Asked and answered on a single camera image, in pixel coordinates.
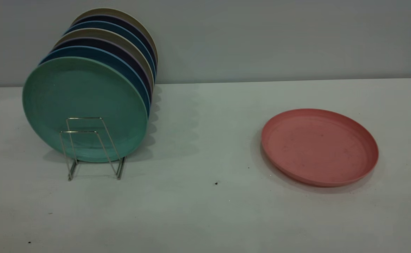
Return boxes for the green plate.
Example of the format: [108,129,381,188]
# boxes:
[22,56,149,163]

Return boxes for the pink plate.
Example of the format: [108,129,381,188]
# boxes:
[261,108,379,187]

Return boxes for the blue plate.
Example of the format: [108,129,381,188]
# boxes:
[38,46,152,118]
[64,20,156,83]

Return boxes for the metal wire plate rack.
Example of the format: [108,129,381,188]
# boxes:
[59,117,126,181]

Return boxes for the beige plate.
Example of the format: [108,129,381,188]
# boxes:
[53,28,155,92]
[71,8,159,67]

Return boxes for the dark purple plate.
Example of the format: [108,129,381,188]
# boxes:
[71,14,157,71]
[52,37,153,102]

